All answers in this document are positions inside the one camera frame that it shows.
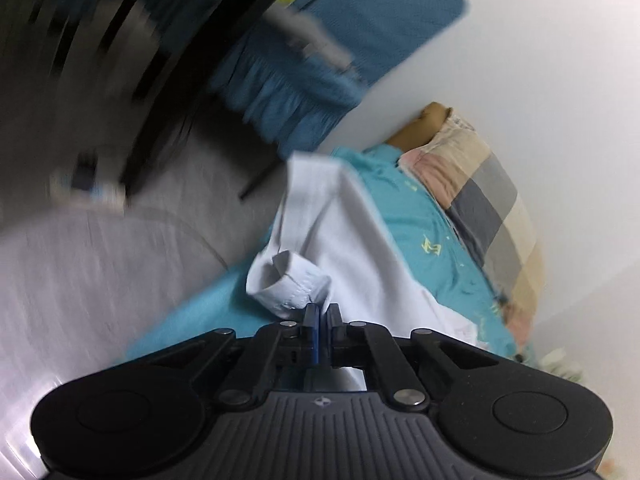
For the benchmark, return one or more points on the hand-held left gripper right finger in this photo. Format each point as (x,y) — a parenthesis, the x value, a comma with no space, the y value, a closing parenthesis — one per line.
(334,330)

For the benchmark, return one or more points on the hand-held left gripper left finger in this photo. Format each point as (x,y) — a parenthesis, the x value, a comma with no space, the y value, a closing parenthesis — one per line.
(312,332)

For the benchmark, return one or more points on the white printed shirt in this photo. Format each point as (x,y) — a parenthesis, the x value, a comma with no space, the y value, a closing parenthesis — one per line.
(345,240)

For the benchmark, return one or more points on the bed with teal sheet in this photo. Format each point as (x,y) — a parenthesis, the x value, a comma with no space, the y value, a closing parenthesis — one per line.
(415,220)

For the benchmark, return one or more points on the plaid pillow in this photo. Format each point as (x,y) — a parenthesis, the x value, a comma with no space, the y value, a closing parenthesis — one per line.
(490,210)

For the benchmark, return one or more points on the brown pillow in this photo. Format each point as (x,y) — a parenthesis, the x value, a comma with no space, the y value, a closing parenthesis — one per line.
(417,130)

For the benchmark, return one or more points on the green fleece blanket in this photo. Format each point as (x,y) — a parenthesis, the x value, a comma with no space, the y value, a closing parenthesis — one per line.
(562,362)

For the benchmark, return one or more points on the blurred white blue object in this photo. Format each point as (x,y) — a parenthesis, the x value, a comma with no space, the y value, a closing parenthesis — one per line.
(92,187)

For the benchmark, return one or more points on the grey cloth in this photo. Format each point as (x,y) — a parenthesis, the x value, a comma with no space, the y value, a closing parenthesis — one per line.
(310,35)

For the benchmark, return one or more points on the wooden table with black legs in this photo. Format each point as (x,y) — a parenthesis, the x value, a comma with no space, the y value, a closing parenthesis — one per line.
(200,50)

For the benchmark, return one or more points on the blue covered chair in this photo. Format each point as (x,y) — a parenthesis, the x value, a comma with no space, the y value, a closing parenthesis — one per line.
(390,15)

